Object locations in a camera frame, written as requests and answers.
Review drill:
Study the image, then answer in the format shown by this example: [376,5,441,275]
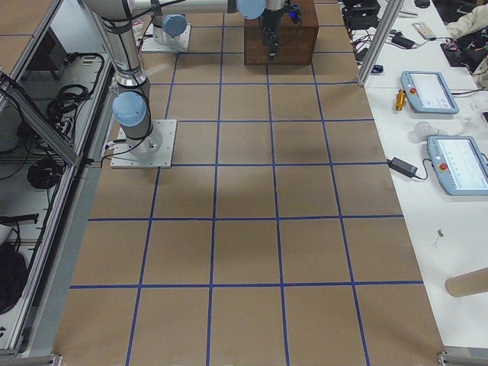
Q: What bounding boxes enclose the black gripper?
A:
[260,8,284,60]

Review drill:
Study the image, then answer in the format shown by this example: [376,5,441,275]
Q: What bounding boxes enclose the dark wooden drawer box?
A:
[244,1,319,66]

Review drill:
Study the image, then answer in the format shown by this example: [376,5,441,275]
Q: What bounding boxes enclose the small blue object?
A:
[371,64,384,75]

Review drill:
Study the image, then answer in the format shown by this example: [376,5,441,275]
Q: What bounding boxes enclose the black adapter on desk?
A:
[391,34,415,50]

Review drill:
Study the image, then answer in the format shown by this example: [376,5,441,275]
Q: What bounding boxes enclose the white smartphone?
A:
[412,22,436,40]

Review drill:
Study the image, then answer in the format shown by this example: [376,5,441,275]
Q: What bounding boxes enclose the upper teach pendant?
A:
[400,71,459,114]

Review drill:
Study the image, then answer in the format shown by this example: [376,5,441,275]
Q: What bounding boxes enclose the teach pendant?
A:
[400,71,459,114]
[427,136,487,196]

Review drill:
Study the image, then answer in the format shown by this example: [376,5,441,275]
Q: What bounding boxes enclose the white light bulb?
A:
[410,121,440,143]

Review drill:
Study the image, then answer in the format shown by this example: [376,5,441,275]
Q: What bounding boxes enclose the black power adapter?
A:
[387,157,418,178]

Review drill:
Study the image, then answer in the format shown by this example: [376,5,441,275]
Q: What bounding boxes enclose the lower teach pendant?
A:
[427,136,487,196]

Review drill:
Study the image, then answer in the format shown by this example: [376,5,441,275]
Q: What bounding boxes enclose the small metal screw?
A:
[433,230,444,247]

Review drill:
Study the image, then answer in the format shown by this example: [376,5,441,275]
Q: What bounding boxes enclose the cardboard tube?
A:
[445,268,488,297]

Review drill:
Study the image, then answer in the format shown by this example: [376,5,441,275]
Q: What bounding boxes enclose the aluminium frame post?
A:
[357,0,403,87]

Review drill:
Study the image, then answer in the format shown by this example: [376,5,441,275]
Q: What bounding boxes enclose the coiled black cable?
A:
[27,156,64,191]

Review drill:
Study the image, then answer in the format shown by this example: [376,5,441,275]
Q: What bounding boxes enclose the aluminium side rail frame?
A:
[1,1,114,363]

